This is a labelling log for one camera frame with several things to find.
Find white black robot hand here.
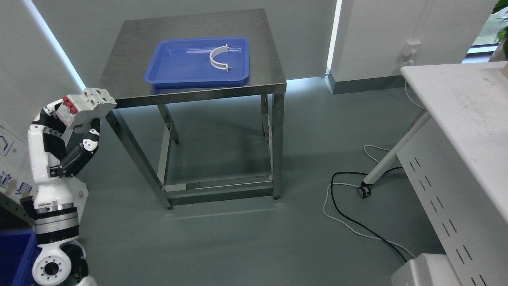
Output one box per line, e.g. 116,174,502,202
27,100,100,211

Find white circuit breaker red switches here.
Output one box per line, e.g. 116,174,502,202
56,88,117,133

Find white wall power outlet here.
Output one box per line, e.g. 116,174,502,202
402,41,421,58

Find blue plastic tray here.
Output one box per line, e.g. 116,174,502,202
144,37,250,89

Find green potted plant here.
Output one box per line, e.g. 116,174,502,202
491,0,508,44

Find stainless steel table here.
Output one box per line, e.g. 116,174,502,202
99,8,287,210

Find black floor cable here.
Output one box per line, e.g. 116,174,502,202
331,167,409,263

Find white desk with caster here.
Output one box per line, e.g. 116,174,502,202
356,61,508,225

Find white curved pipe clamp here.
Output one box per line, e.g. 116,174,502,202
209,43,232,73

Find white power cable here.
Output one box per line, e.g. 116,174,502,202
322,145,417,259

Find blue bin far left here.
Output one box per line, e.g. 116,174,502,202
0,229,37,286

